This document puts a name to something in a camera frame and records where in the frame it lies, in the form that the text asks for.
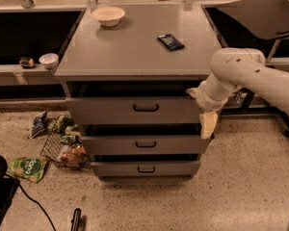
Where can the small tape measure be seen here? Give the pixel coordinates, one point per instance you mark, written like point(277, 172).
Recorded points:
point(27, 62)

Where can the grey middle drawer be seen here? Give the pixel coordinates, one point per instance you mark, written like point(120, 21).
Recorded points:
point(144, 145)

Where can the grey bottom drawer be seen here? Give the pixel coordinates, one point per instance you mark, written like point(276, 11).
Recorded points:
point(145, 169)

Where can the cream bowl on cabinet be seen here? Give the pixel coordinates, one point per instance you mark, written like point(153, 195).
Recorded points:
point(108, 16)

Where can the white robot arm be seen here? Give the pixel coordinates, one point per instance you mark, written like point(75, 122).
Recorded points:
point(245, 173)

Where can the dark chip bag on floor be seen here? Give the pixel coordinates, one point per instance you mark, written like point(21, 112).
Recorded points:
point(38, 124)

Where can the dark blue snack packet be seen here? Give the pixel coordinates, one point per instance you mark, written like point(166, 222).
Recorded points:
point(171, 42)

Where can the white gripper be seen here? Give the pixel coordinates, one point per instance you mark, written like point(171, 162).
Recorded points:
point(207, 99)

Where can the green packet in basket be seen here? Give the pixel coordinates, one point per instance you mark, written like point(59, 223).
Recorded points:
point(61, 123)

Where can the grey drawer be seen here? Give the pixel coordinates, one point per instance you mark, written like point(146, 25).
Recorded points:
point(145, 169)
point(133, 110)
point(144, 145)

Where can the black wire basket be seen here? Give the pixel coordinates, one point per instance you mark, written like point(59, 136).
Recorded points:
point(54, 145)

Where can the grey drawer cabinet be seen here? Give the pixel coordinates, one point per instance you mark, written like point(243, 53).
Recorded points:
point(129, 61)

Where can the green snack bag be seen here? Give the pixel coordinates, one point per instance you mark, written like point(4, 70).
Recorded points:
point(32, 169)

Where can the small white cup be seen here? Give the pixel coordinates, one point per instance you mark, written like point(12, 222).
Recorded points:
point(49, 60)

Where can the black handle at bottom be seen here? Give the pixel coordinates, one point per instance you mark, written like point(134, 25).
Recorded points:
point(76, 220)

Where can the orange red snack bag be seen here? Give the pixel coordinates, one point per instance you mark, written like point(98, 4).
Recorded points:
point(73, 154)

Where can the grey top drawer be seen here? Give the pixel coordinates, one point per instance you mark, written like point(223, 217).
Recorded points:
point(133, 110)

